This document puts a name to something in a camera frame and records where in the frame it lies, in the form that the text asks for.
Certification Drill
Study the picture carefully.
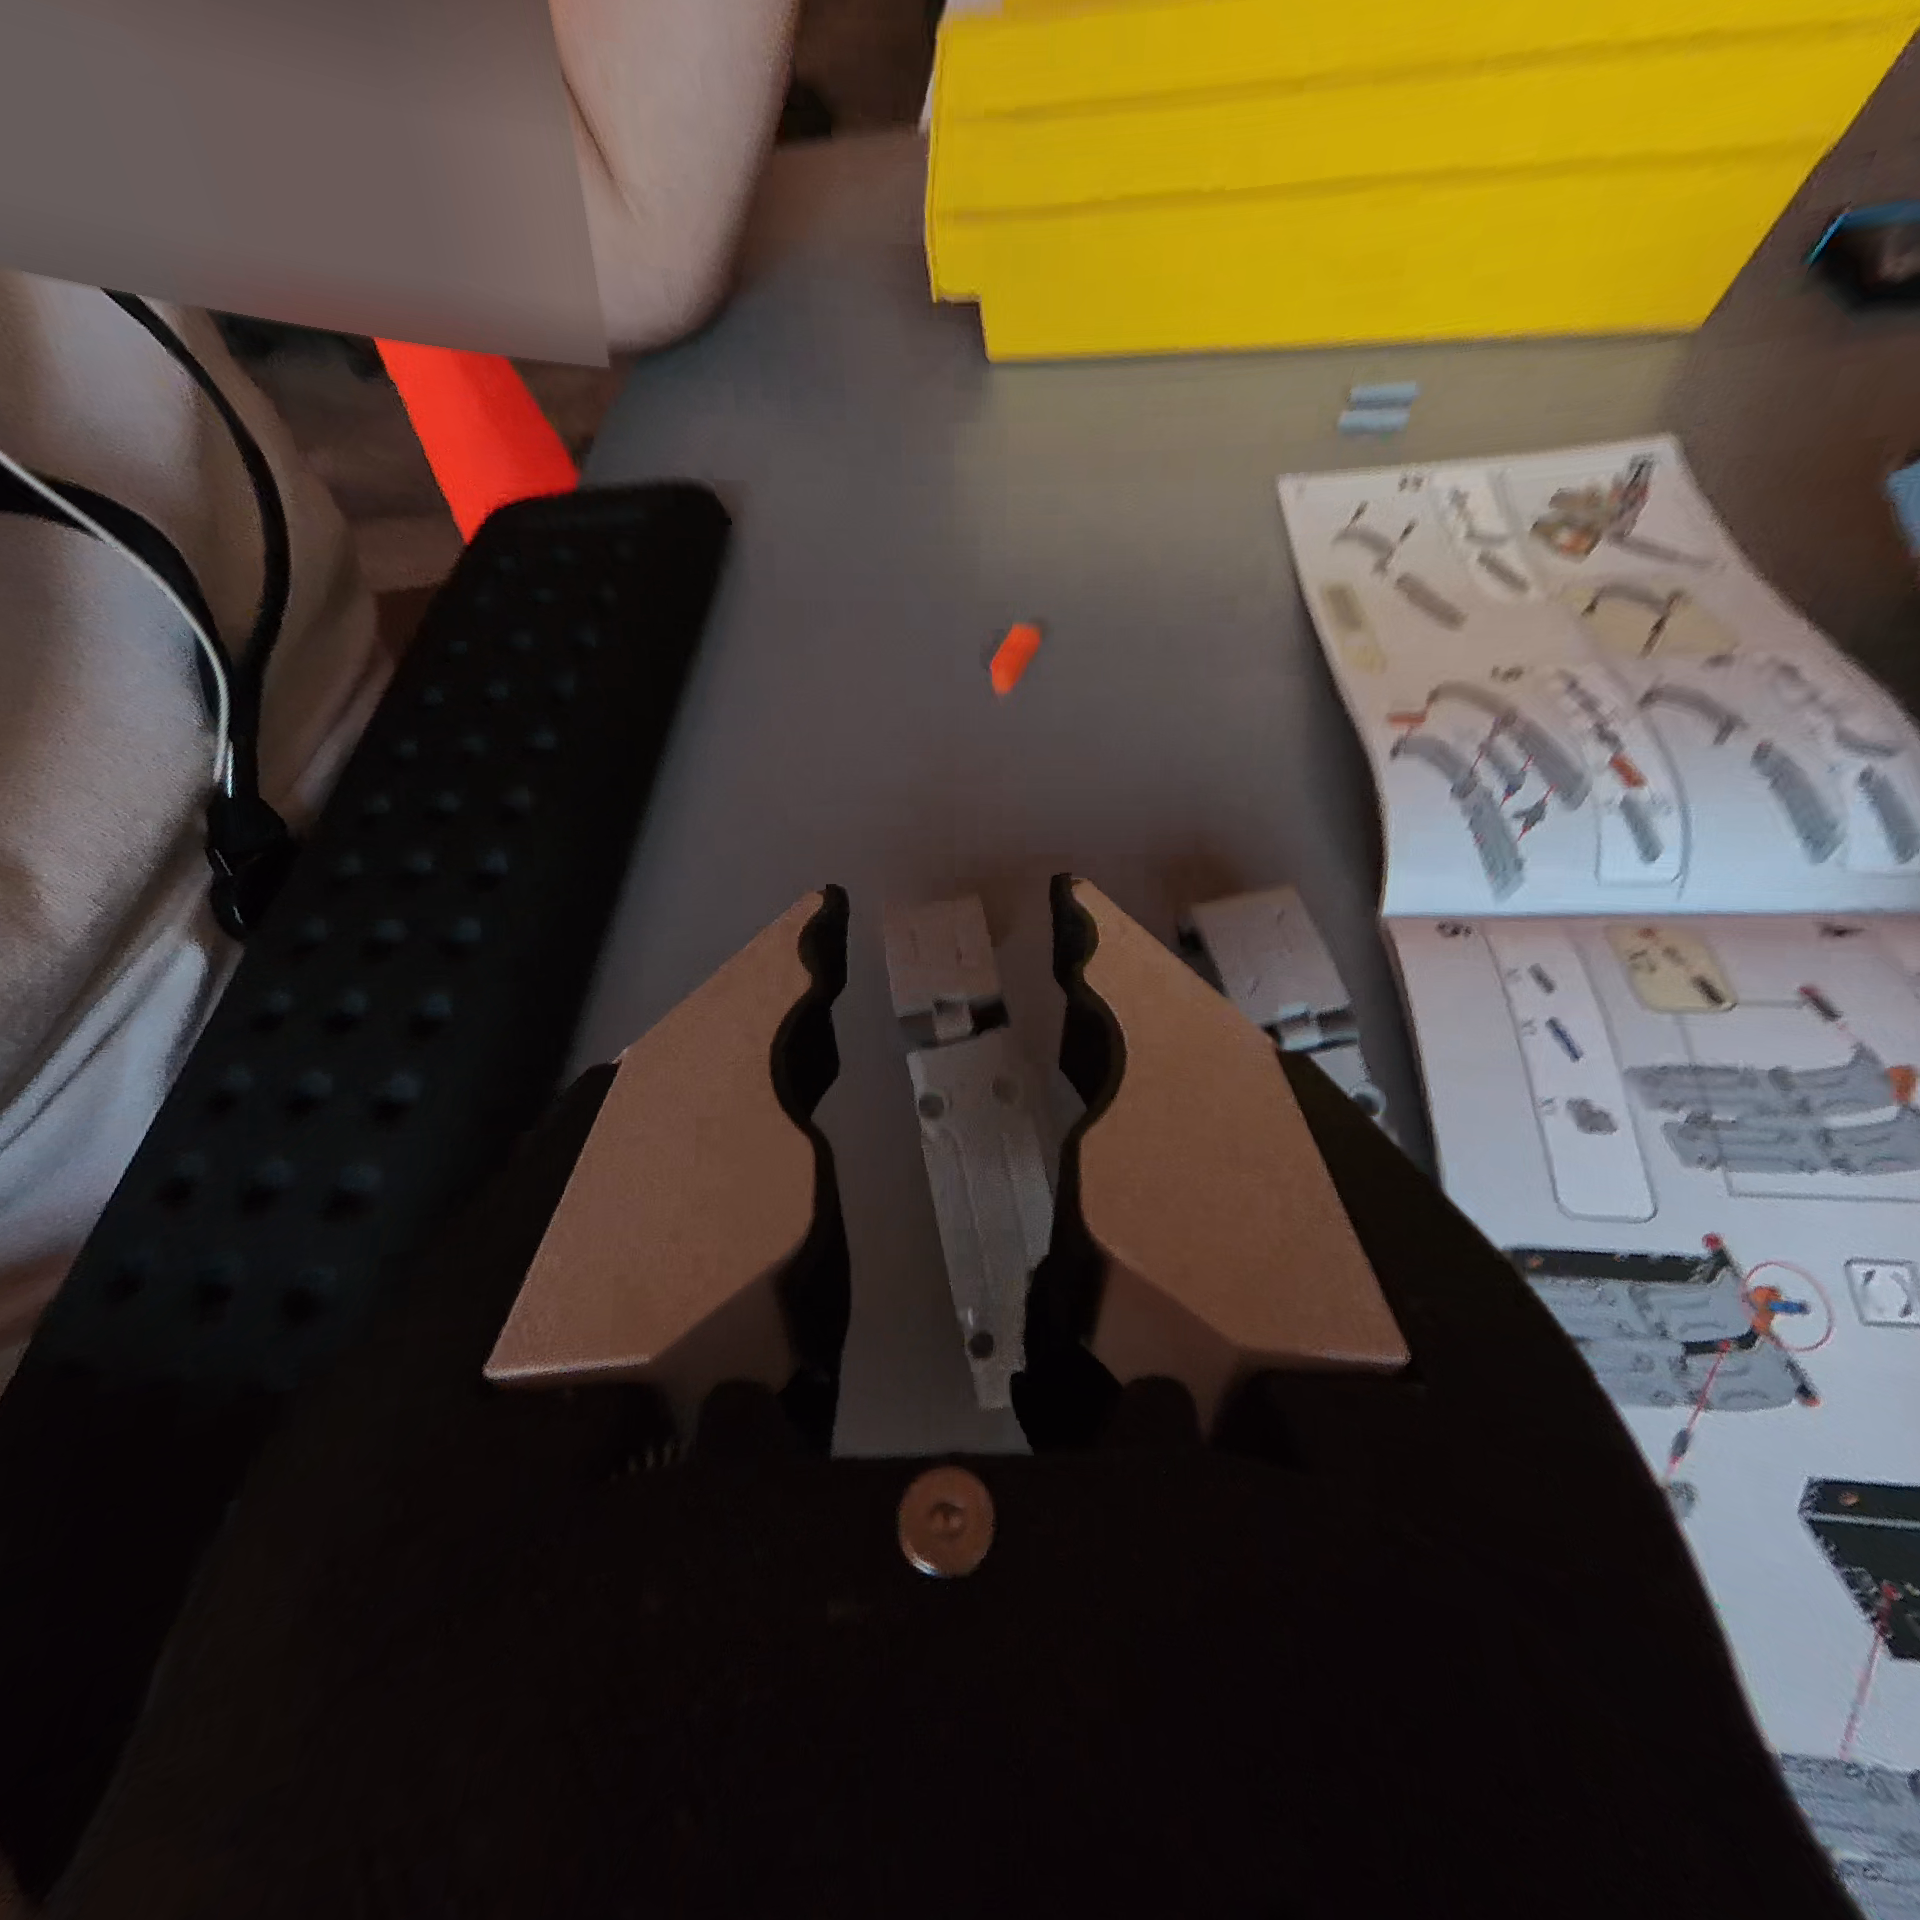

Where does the orange traffic cone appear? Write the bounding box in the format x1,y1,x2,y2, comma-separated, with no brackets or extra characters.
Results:
372,335,584,542

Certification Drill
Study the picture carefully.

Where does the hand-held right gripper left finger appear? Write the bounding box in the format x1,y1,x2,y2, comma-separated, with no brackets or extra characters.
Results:
480,885,854,1402

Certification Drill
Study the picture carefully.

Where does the light grey shirt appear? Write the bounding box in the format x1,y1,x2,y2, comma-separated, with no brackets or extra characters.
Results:
0,270,393,1383

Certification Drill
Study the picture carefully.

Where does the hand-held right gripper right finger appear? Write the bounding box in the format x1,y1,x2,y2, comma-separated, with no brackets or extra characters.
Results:
1046,872,1415,1424

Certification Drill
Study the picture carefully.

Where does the black box with blue edge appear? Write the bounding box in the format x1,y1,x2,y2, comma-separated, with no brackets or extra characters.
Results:
1802,207,1920,307

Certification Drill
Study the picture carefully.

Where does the black lanyard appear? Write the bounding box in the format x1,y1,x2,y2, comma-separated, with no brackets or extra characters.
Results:
105,293,302,938

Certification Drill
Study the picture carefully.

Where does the grey toy panel assembly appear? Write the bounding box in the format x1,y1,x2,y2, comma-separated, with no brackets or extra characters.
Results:
1175,885,1394,1128
880,895,1085,1414

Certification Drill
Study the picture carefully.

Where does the person's left forearm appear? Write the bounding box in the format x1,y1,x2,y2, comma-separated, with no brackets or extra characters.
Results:
545,0,805,353

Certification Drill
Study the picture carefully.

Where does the black studded foam mat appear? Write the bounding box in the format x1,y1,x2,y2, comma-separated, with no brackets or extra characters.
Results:
0,479,735,1651

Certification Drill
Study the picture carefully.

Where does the yellow plastic bin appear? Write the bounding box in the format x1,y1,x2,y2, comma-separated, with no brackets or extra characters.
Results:
920,0,1920,365

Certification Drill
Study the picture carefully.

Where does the building instruction booklet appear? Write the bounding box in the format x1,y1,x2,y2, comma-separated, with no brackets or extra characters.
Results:
1274,433,1920,1920

